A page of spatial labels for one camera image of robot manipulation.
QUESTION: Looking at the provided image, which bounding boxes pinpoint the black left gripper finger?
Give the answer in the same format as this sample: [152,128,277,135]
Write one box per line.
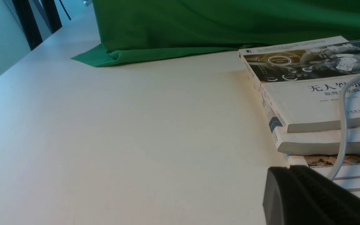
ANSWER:
[262,166,360,225]

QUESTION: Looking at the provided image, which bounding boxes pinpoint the white book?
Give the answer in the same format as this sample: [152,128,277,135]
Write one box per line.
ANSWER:
[259,94,360,155]
[238,36,360,133]

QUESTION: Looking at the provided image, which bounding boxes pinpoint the white top book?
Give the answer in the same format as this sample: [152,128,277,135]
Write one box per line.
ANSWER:
[238,36,360,133]

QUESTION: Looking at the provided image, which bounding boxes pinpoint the green backdrop cloth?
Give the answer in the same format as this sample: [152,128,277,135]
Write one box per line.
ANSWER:
[73,0,360,67]

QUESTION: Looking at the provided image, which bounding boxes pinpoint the black stand legs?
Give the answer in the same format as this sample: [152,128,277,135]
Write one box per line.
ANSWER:
[5,0,63,51]

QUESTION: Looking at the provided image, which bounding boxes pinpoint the white lamp power cable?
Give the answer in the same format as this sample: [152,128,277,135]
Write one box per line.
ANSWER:
[326,64,360,182]

